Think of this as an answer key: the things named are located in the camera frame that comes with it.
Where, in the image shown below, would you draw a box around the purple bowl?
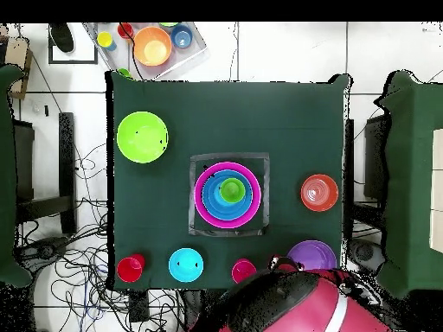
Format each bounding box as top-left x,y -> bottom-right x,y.
286,239 -> 337,271

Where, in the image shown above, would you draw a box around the orange ribbed bowl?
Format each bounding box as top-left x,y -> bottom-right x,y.
299,173 -> 339,213

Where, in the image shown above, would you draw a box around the medium blue ribbed bowl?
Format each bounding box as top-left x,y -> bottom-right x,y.
206,173 -> 250,214

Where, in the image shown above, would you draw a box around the large blue bowl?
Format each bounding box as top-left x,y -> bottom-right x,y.
201,168 -> 254,221

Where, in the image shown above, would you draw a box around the large pink bowl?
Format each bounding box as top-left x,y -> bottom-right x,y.
194,161 -> 263,229

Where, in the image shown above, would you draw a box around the pink cup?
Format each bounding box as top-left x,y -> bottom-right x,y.
231,258 -> 258,284

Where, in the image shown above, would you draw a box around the black floor device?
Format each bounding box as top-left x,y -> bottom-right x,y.
18,236 -> 70,264
347,238 -> 385,274

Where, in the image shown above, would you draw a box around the small cyan bowl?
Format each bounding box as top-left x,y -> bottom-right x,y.
168,247 -> 205,284

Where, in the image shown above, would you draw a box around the black power strip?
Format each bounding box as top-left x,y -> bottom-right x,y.
128,290 -> 151,322

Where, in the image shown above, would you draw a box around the red cup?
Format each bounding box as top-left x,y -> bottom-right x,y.
116,252 -> 147,284
117,22 -> 136,41

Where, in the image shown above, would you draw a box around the dark green table cloth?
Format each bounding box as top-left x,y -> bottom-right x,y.
105,70 -> 354,292

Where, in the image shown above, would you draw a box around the green covered side table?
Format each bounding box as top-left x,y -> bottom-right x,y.
375,70 -> 443,300
0,64 -> 34,288

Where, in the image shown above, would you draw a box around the beige box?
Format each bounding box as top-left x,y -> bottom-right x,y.
428,128 -> 443,253

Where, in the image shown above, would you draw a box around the large green bowl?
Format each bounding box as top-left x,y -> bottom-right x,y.
116,111 -> 170,164

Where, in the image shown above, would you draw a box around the blue cup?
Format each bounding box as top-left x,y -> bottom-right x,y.
170,24 -> 194,49

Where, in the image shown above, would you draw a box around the large orange bowl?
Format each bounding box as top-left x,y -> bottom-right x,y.
132,26 -> 173,67

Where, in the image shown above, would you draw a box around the clear plastic tray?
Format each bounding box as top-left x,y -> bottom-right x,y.
84,22 -> 209,81

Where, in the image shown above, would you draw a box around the yellow cup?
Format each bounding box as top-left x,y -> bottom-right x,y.
97,31 -> 118,53

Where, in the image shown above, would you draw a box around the person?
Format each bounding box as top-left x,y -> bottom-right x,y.
47,22 -> 75,54

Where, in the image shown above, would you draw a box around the brown cardboard box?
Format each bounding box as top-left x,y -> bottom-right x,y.
4,34 -> 34,101

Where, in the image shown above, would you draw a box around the black table leg frame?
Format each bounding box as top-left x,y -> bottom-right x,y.
345,113 -> 390,243
13,112 -> 78,236

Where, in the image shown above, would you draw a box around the tangle of floor cables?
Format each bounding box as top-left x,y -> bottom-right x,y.
15,143 -> 195,332

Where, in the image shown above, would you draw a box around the black cable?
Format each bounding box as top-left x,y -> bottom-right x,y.
118,22 -> 144,81

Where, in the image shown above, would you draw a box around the black floor tape frame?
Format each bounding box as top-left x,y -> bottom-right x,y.
48,32 -> 99,66

